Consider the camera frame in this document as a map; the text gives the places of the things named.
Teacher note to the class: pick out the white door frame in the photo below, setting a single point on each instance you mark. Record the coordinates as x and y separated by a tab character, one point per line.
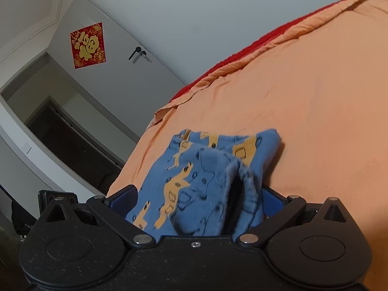
18	139

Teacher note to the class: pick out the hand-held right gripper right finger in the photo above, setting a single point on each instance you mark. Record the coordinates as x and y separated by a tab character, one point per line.
271	201

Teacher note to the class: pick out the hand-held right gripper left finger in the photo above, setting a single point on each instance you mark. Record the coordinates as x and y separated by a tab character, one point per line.
125	200

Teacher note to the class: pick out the red and gold door poster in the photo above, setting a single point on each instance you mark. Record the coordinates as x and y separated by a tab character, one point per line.
88	45

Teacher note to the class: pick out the orange duvet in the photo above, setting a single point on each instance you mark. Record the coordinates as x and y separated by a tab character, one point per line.
309	103

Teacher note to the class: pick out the red blanket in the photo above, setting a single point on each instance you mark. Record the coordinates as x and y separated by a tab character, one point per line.
242	53

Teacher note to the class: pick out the blue printed pants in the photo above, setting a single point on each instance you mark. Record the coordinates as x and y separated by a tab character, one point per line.
200	182

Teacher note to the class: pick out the white door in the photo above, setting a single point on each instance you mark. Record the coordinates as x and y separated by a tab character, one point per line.
127	88

